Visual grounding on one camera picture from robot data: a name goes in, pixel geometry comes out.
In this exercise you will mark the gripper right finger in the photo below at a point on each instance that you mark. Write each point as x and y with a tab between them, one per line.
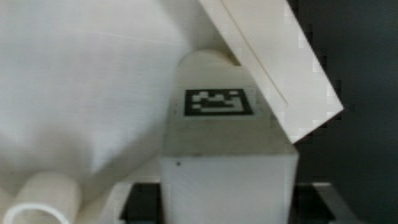
318	206

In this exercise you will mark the white table leg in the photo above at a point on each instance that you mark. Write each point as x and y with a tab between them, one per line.
227	159

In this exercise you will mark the white square table top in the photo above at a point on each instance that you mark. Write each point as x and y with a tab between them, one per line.
88	52

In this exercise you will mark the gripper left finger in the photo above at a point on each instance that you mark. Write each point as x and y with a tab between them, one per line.
131	205

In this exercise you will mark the white U-shaped fence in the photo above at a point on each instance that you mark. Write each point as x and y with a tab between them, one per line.
261	33

